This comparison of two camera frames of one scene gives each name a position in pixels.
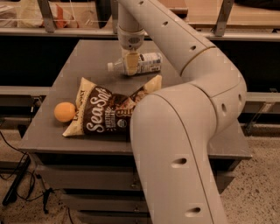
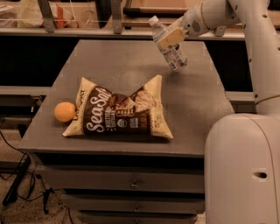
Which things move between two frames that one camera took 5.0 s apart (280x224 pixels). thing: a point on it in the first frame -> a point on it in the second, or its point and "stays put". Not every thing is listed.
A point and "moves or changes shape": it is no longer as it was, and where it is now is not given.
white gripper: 130,39 -> 193,23
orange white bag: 30,15 stays put
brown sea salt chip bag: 101,111 stays put
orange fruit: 64,111 stays put
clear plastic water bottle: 149,62 moves or changes shape
